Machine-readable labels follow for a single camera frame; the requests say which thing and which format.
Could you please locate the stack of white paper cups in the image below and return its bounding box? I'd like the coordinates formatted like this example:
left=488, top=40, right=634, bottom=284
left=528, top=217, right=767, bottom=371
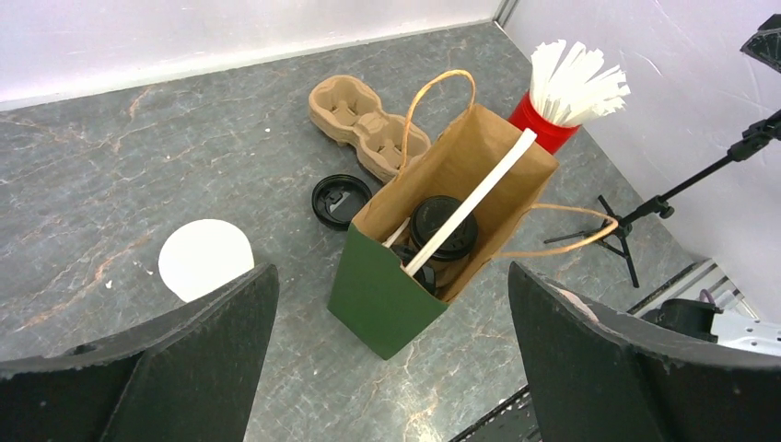
left=157, top=219, right=255, bottom=303

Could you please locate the black microphone stand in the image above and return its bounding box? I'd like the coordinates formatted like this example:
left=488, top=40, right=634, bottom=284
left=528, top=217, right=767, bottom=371
left=542, top=108, right=781, bottom=290

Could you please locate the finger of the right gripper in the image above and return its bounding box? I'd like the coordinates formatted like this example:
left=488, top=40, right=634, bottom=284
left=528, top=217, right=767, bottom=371
left=740, top=13, right=781, bottom=72

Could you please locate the green paper bag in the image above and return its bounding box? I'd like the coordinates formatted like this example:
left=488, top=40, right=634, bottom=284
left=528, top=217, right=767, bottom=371
left=327, top=68, right=621, bottom=362

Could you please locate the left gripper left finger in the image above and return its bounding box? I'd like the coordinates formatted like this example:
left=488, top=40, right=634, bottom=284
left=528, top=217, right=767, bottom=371
left=1, top=264, right=280, bottom=441

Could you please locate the single white straw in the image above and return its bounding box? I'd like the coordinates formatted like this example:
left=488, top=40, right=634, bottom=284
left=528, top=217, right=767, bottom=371
left=382, top=217, right=411, bottom=249

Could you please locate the stack of black lids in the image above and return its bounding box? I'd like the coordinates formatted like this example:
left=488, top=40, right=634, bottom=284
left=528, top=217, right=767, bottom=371
left=311, top=174, right=373, bottom=231

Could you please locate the red cup holder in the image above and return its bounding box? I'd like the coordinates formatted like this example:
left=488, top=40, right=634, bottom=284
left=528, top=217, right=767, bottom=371
left=507, top=92, right=579, bottom=155

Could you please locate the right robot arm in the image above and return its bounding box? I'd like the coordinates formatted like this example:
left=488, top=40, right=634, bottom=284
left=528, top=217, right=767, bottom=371
left=644, top=13, right=780, bottom=356

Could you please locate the single black lid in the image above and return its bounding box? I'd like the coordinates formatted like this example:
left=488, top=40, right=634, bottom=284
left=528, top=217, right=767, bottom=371
left=410, top=195, right=478, bottom=262

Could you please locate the stack of cardboard cup carriers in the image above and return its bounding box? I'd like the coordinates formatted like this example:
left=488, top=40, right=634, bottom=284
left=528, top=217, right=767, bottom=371
left=309, top=75, right=405, bottom=183

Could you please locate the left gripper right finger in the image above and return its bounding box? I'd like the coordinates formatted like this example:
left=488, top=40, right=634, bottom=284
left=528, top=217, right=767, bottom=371
left=507, top=263, right=780, bottom=441

